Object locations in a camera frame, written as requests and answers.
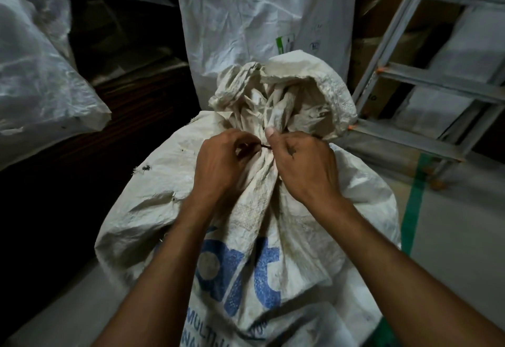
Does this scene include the stacked cardboard boxes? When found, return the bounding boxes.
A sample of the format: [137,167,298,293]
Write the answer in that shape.
[349,0,474,119]

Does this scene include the tall white sack green mark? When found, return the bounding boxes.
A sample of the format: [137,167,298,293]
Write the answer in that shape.
[172,0,360,111]

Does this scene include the person's left hand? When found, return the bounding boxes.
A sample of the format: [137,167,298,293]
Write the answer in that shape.
[192,128,263,211]

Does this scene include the large white sack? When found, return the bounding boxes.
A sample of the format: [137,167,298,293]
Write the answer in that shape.
[0,0,113,170]

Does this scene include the aluminium step ladder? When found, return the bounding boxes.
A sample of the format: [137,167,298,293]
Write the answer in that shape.
[347,0,505,190]

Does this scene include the person's left forearm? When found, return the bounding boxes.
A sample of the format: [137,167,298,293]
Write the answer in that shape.
[93,197,221,347]

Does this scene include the person's right forearm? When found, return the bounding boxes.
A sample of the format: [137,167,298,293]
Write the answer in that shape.
[311,197,505,347]

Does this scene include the white woven sack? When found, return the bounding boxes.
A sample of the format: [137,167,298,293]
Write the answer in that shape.
[94,50,401,347]

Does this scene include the person's right hand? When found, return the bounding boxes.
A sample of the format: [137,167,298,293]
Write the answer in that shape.
[264,127,344,211]

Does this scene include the dark wooden panel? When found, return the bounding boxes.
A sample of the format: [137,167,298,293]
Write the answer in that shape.
[0,55,202,332]

